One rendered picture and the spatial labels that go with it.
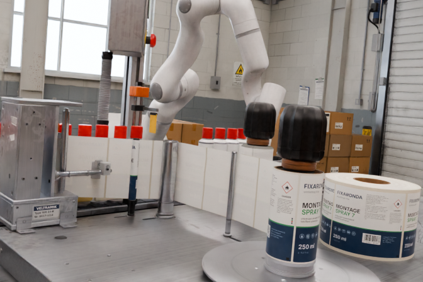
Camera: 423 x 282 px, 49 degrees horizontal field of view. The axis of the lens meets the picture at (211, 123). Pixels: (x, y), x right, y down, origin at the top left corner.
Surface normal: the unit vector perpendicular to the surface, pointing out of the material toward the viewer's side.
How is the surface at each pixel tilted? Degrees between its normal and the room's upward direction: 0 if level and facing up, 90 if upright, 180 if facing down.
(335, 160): 88
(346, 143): 90
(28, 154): 90
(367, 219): 90
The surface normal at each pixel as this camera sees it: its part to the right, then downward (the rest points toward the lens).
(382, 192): -0.12, 0.04
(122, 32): 0.13, 0.06
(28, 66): 0.51, 0.09
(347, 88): -0.86, -0.04
